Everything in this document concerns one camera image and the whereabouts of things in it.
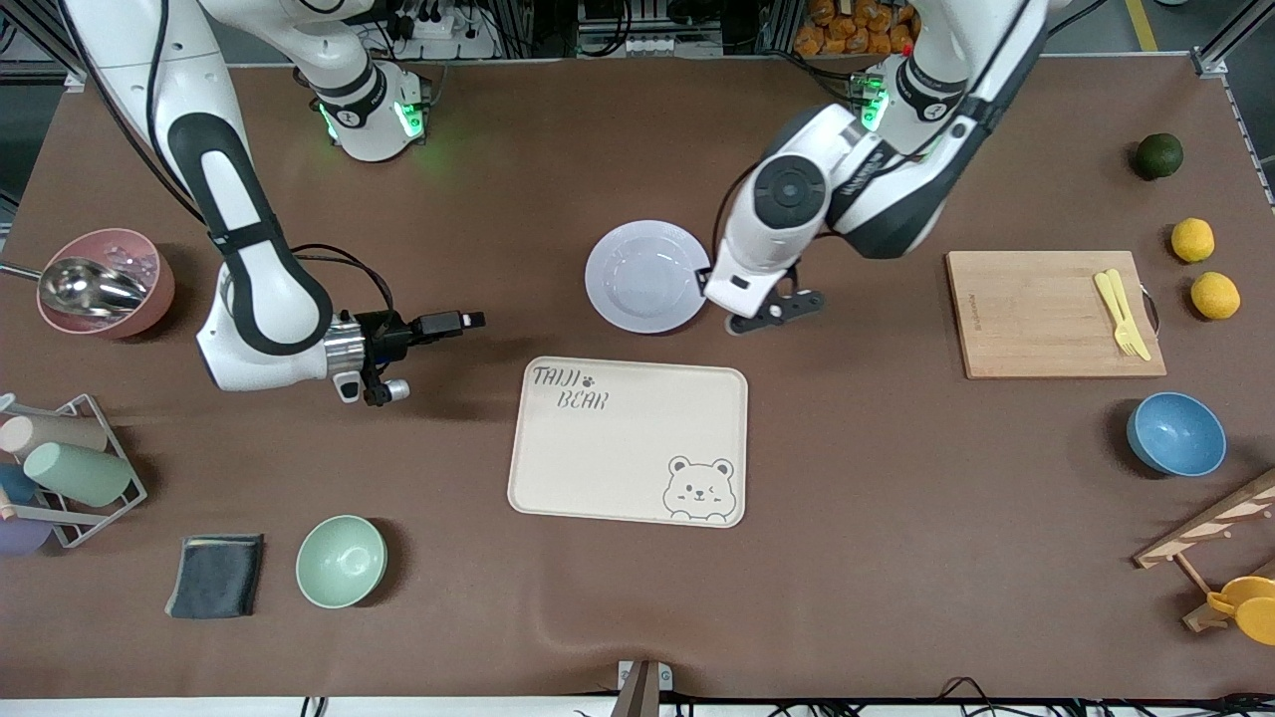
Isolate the white round plate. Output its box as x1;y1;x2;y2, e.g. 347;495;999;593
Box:
585;220;712;335

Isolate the cream tray with bear print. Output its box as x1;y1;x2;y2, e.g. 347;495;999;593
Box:
507;357;749;529

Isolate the pale green bowl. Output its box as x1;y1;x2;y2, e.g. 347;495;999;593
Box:
296;515;387;609

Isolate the pink bowl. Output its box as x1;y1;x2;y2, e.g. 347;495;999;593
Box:
37;228;176;340

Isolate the white power strip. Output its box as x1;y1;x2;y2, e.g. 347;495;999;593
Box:
398;12;496;61

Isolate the dark grey cloth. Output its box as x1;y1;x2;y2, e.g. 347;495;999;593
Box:
164;534;265;620

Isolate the metal scoop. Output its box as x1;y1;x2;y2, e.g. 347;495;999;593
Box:
0;257;150;320

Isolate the pale green cup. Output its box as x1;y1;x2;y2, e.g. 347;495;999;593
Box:
23;441;133;507

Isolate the beige cup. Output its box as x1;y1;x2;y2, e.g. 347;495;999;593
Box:
0;413;109;457

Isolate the purple cup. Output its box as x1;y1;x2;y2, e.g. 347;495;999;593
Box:
0;518;53;557

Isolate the crate of orange fruit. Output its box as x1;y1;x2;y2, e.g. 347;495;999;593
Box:
794;0;917;56

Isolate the wooden cutting board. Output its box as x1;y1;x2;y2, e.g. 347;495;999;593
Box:
945;250;1168;380

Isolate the dark green avocado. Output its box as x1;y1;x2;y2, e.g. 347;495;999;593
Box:
1136;132;1185;181

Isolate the blue bowl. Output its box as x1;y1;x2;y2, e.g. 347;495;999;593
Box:
1127;392;1228;478

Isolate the yellow lemon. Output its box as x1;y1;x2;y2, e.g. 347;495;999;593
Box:
1170;218;1216;264
1190;272;1242;321

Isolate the wooden mug rack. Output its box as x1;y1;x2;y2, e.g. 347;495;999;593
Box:
1133;468;1275;633

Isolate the yellow mug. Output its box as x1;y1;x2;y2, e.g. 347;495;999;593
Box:
1206;576;1275;646

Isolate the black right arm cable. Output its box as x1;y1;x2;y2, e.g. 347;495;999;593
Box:
289;244;394;322

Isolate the grey wire cup rack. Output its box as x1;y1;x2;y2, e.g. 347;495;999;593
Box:
0;393;148;549

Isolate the metal table edge bracket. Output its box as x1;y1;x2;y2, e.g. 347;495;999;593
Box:
610;659;673;717

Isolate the aluminium frame post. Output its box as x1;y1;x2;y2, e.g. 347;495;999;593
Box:
1190;0;1275;79

